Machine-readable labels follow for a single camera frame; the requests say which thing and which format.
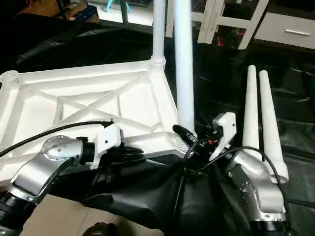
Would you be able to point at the black mat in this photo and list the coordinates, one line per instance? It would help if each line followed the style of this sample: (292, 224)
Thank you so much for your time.
(147, 201)

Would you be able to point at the light blue plastic hanger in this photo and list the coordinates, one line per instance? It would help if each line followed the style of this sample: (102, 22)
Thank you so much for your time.
(115, 4)

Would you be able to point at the white plastic table leg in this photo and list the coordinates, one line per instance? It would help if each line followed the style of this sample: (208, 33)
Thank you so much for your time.
(183, 64)
(252, 113)
(270, 128)
(158, 29)

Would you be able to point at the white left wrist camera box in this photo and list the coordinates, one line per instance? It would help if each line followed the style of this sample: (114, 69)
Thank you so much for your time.
(108, 140)

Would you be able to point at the white drawer unit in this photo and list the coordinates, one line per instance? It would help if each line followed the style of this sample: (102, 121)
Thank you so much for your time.
(290, 29)

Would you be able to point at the white glass door cabinet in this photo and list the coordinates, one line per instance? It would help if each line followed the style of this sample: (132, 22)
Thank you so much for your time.
(231, 22)

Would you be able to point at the white plastic table top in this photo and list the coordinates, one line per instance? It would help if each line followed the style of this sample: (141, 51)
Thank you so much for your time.
(74, 103)

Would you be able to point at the grey left robot foot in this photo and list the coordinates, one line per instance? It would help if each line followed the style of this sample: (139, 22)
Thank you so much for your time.
(98, 230)

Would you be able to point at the blue box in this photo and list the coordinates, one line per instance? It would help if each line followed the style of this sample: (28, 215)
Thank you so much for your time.
(86, 12)

